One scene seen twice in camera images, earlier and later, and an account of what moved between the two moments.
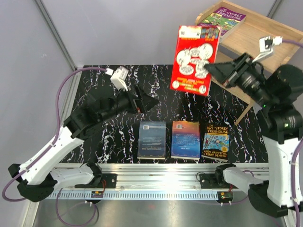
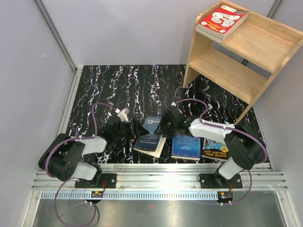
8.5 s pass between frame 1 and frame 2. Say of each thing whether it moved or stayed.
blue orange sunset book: stayed
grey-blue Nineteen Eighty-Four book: moved
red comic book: moved
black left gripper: moved
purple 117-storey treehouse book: moved
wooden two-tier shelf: stayed
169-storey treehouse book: stayed
